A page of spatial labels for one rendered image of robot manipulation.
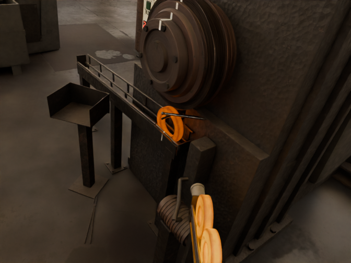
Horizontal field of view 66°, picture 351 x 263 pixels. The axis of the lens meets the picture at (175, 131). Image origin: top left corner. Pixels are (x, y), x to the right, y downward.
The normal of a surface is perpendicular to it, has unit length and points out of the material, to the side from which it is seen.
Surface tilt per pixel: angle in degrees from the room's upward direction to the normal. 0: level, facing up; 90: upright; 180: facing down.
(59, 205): 1
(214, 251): 23
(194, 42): 59
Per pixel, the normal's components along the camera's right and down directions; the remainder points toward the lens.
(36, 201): 0.14, -0.80
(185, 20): -0.03, -0.34
